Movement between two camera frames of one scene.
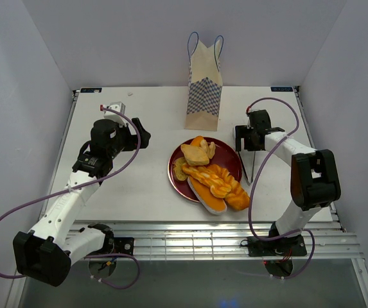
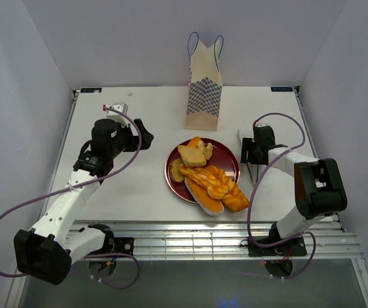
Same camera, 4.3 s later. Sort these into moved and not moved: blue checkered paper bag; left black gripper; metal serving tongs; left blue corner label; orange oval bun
Moved: metal serving tongs
Not moved: blue checkered paper bag; left black gripper; left blue corner label; orange oval bun
